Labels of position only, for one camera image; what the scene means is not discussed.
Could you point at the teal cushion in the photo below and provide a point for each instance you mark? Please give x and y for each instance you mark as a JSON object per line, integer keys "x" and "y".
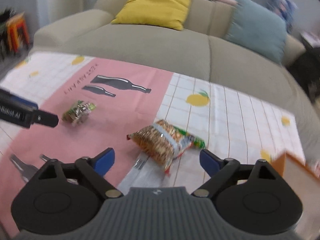
{"x": 256, "y": 28}

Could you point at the beige sofa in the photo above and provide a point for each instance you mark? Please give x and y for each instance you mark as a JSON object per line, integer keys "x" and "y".
{"x": 199, "y": 50}

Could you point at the white flat sachet packet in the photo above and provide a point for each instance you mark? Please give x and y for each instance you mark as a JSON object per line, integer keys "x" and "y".
{"x": 133, "y": 173}

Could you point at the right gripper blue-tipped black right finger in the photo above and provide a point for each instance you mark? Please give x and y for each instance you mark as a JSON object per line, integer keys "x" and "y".
{"x": 221, "y": 171}

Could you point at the green nut snack packet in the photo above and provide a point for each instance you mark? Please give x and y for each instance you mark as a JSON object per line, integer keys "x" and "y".
{"x": 78, "y": 113}

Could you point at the red orange stool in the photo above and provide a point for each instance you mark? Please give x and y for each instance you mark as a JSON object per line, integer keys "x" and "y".
{"x": 17, "y": 31}

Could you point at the pink white lemon tablecloth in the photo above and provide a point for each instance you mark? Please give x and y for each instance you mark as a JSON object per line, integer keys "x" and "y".
{"x": 129, "y": 97}

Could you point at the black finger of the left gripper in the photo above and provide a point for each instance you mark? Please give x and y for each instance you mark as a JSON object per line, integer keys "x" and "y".
{"x": 45, "y": 118}

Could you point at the black backpack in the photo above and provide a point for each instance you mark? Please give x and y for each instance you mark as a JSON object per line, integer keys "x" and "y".
{"x": 305, "y": 70}

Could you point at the green sausage snack stick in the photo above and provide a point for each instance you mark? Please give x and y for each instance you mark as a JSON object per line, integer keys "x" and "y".
{"x": 195, "y": 140}

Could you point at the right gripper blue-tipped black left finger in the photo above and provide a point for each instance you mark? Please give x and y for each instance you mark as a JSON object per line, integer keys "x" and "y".
{"x": 92, "y": 171}

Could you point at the orange cardboard box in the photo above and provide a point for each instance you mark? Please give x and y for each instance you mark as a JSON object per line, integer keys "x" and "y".
{"x": 295, "y": 173}

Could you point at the yellow cushion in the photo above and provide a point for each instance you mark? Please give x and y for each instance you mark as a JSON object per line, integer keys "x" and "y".
{"x": 161, "y": 13}

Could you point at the orange cracker snack packet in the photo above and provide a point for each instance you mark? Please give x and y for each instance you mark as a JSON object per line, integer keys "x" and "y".
{"x": 162, "y": 142}

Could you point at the anime print pillow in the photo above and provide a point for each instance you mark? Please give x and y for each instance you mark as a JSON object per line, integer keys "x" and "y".
{"x": 285, "y": 9}

